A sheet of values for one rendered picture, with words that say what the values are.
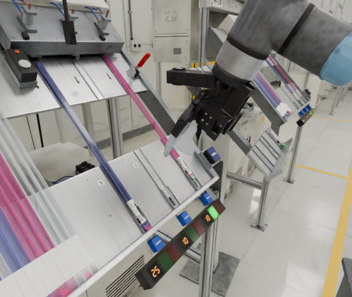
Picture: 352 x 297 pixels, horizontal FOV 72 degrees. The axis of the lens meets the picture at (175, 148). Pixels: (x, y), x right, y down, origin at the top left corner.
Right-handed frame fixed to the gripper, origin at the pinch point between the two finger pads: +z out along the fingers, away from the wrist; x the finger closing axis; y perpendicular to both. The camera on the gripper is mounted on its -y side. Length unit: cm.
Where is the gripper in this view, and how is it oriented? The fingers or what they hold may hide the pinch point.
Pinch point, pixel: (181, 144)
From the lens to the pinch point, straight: 55.4
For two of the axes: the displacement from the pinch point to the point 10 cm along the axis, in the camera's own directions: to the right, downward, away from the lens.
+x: 6.1, -3.1, 7.3
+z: -3.7, 7.0, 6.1
